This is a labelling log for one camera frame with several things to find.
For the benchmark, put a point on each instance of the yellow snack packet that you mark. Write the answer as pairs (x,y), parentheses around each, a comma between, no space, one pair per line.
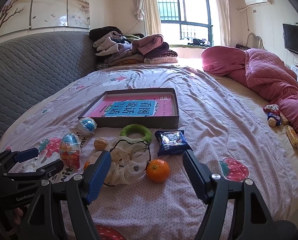
(292,136)

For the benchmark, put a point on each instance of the beige curtain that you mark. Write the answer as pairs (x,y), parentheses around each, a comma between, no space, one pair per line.
(147,11)
(224,19)

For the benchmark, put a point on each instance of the blue Oreo cookie packet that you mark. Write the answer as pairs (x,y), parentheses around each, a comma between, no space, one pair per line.
(171,142)

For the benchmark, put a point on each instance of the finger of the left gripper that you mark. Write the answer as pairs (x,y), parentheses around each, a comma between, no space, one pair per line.
(26,155)
(49,170)

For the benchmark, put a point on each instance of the grey quilted headboard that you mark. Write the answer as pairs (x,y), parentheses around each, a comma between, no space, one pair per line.
(34,67)

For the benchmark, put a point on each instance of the black flat television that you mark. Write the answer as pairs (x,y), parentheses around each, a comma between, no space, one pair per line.
(290,34)

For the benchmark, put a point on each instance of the pink and blue book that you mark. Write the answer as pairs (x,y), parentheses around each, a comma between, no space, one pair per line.
(133,105)

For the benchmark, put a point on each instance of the orange mandarin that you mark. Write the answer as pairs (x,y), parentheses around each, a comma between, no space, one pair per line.
(157,171)
(86,165)

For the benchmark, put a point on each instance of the dark framed window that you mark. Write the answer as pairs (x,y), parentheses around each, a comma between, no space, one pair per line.
(186,22)

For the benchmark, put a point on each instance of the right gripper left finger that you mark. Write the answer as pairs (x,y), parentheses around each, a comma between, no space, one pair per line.
(94,176)

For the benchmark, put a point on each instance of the pink quilted blanket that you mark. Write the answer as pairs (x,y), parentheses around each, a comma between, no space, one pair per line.
(260,71)

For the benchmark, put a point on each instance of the blue white Kinder egg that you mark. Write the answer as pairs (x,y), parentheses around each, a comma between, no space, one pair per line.
(87,126)

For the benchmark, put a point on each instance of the red blue Kinder egg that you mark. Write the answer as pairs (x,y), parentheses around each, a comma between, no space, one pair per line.
(70,150)

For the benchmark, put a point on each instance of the shallow brown cardboard box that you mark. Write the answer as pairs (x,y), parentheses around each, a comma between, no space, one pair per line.
(164,122)

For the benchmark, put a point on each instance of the floral painting wall panels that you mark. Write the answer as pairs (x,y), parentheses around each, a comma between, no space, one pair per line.
(17,15)

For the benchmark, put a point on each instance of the beige right curtain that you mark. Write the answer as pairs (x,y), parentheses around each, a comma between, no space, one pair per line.
(224,19)

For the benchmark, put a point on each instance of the walnut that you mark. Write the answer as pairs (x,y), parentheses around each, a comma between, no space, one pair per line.
(100,144)

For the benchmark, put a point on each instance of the pile of folded clothes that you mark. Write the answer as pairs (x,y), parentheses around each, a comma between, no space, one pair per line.
(113,48)

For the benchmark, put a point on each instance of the beige left curtain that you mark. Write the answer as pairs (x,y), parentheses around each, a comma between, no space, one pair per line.
(147,11)

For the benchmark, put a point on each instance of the small stuffed doll toy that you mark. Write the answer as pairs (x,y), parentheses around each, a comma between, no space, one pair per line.
(273,115)

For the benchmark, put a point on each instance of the person's left hand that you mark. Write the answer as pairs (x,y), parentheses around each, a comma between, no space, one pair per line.
(9,219)

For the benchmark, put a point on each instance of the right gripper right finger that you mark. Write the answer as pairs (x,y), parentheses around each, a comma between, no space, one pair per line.
(199,176)

